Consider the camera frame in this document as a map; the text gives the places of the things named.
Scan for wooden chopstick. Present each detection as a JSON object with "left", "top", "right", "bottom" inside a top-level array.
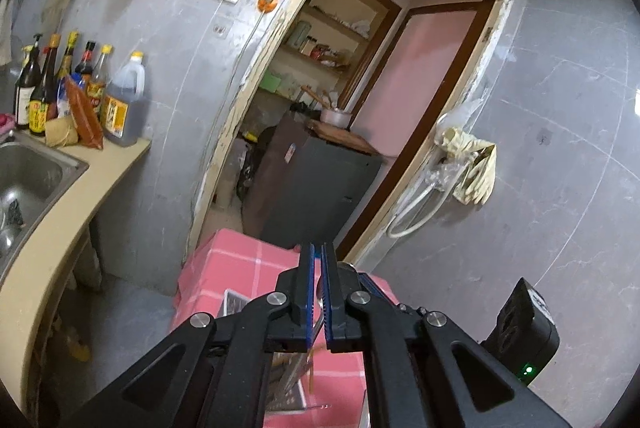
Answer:
[{"left": 306, "top": 316, "right": 323, "bottom": 393}]

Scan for white perforated utensil holder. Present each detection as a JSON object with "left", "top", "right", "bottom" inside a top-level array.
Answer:
[{"left": 217, "top": 288, "right": 307, "bottom": 414}]

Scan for pink checkered tablecloth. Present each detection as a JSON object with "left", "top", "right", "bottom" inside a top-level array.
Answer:
[{"left": 169, "top": 226, "right": 402, "bottom": 428}]

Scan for cream rubber gloves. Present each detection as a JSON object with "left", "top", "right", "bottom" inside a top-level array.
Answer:
[{"left": 437, "top": 127, "right": 498, "bottom": 206}]

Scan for dark grey cabinet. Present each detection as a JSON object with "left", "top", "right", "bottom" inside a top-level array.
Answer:
[{"left": 242, "top": 112, "right": 383, "bottom": 249}]

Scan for beige countertop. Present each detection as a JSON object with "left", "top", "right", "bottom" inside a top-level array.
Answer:
[{"left": 1, "top": 139, "right": 151, "bottom": 411}]

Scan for wooden cutting board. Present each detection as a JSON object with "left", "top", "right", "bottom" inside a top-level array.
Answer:
[{"left": 306, "top": 119, "right": 378, "bottom": 155}]

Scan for small metal pot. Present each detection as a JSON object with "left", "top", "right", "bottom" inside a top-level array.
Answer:
[{"left": 320, "top": 108, "right": 352, "bottom": 129}]

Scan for stainless steel sink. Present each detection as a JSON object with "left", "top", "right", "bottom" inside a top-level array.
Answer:
[{"left": 0, "top": 130, "right": 89, "bottom": 278}]

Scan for large dark vinegar jug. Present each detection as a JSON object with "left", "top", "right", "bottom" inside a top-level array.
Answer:
[{"left": 101, "top": 51, "right": 145, "bottom": 148}]

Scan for orange snack bag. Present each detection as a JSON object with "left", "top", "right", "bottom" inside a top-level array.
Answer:
[{"left": 65, "top": 76, "right": 103, "bottom": 150}]

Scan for yellow cap sauce bottle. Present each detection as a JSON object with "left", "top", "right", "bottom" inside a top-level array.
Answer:
[{"left": 86, "top": 44, "right": 113, "bottom": 117}]

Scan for dark soy sauce bottle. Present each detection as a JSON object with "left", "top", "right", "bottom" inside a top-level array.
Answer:
[{"left": 28, "top": 34, "right": 61, "bottom": 136}]

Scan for wooden shelf unit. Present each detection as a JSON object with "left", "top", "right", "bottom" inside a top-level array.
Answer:
[{"left": 259, "top": 0, "right": 400, "bottom": 108}]

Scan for white hose loop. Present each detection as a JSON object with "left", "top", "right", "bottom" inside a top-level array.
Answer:
[{"left": 385, "top": 167, "right": 452, "bottom": 240}]

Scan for orange wall hook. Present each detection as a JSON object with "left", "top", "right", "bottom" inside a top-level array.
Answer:
[{"left": 257, "top": 0, "right": 279, "bottom": 14}]

